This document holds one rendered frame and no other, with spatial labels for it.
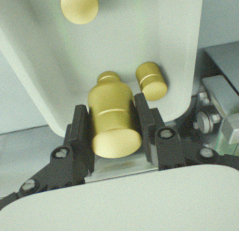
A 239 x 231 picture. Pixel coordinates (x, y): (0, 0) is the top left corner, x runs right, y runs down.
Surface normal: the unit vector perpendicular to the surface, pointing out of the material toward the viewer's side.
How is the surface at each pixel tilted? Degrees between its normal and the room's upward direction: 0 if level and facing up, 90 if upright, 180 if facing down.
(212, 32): 0
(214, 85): 90
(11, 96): 0
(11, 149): 90
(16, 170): 90
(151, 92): 0
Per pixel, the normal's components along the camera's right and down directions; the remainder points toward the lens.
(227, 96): -0.16, -0.67
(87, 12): 0.11, 0.72
